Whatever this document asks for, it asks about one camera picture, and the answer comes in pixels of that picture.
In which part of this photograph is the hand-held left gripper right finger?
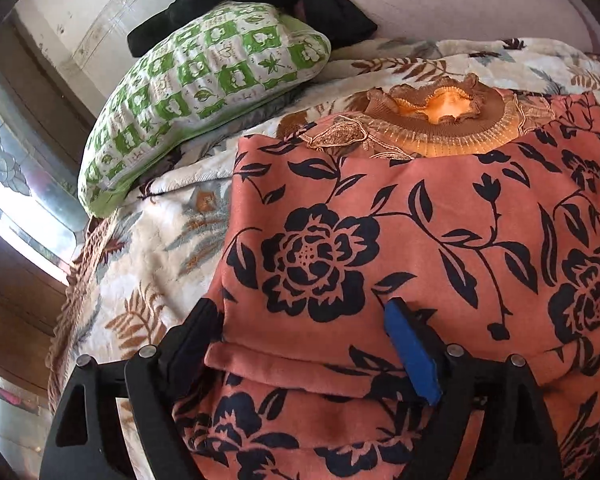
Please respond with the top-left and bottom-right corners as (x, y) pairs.
(384, 297), (565, 480)

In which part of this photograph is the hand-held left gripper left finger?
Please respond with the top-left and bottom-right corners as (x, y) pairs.
(40, 297), (226, 480)

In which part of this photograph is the orange floral print garment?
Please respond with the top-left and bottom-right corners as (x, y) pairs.
(172, 91), (600, 480)

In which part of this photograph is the cream leaf print blanket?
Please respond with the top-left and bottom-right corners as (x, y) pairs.
(47, 37), (600, 461)

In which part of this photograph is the brown ruffled knit sweater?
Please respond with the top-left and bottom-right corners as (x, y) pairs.
(280, 72), (561, 162)

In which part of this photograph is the green white checked pillow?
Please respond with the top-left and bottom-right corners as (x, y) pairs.
(77, 1), (332, 219)

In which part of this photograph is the stained glass window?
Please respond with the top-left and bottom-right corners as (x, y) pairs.
(0, 55), (88, 271)

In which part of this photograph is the black cloth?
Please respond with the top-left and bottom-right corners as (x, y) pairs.
(126, 0), (378, 58)

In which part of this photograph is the pink bed sheet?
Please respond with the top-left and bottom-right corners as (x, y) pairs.
(325, 0), (600, 53)

